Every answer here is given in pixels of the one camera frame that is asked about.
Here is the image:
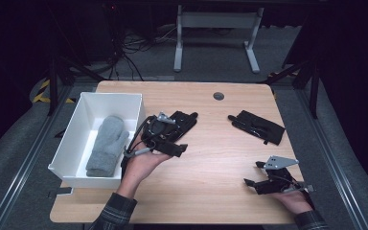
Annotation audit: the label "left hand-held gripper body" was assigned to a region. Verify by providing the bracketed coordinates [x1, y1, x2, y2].
[140, 112, 181, 151]

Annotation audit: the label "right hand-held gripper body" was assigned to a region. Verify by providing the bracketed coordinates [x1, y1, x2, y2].
[254, 155, 301, 196]

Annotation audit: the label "black glove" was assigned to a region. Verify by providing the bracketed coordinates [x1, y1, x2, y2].
[164, 110, 199, 143]
[227, 109, 287, 147]

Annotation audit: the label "grey knitted mitten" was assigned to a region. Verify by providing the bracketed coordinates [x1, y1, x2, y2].
[85, 114, 130, 178]

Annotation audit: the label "white rectangular box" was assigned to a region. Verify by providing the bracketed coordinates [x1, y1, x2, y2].
[47, 91, 147, 190]

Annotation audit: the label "person's right hand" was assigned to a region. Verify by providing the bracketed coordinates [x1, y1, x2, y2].
[269, 191, 314, 215]

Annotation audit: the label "person's left hand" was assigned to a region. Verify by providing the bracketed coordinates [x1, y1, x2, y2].
[117, 149, 173, 199]

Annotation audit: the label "black metal stand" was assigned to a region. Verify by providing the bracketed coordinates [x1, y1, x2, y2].
[258, 57, 320, 119]
[46, 56, 106, 116]

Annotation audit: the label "yellow black hazard tape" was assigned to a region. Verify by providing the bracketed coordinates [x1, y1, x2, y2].
[33, 79, 76, 104]

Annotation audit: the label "grey metal floor rail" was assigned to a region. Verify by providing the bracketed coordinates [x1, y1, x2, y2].
[295, 87, 368, 230]
[0, 84, 75, 230]

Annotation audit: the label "bundle of floor cables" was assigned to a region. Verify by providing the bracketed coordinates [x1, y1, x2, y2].
[108, 25, 180, 81]

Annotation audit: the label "white metal desk frame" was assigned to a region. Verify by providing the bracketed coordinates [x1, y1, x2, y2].
[172, 4, 265, 74]

